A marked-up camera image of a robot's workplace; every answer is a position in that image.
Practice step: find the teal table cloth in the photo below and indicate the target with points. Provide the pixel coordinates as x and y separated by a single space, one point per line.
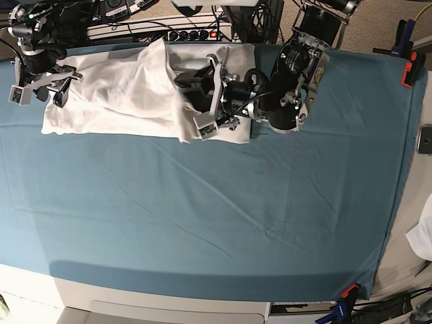
285 218

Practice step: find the orange black clamp bottom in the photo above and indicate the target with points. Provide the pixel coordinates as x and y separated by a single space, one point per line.
352 292

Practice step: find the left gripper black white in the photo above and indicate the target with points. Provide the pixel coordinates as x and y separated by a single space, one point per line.
230 98

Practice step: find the white T-shirt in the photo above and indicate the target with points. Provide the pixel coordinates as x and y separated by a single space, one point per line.
132 91

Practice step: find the white cloth at right edge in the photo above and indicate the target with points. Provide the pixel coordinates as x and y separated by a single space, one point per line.
419 239

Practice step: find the blue black clamp bottom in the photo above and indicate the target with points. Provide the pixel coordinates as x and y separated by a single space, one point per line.
341 313

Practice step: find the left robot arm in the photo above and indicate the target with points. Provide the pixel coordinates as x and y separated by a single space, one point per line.
282 100

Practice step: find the smartphone at table edge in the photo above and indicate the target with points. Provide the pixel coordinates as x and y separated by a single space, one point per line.
424 144

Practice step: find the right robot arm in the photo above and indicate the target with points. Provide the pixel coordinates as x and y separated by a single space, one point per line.
37 72

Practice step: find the white power strip red switch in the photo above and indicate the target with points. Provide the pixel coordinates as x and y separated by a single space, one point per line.
203 35

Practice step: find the orange black clamp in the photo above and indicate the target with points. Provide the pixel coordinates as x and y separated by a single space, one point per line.
352 292
413 68

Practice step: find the blue black clamp top right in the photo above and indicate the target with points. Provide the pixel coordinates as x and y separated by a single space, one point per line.
403 44

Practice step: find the orange black clamp top right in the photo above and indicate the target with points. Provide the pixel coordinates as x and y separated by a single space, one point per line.
413 68

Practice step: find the blue black clamp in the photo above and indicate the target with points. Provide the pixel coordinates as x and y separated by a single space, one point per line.
341 313
403 44

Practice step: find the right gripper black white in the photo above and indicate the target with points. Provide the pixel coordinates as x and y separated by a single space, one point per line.
57 82

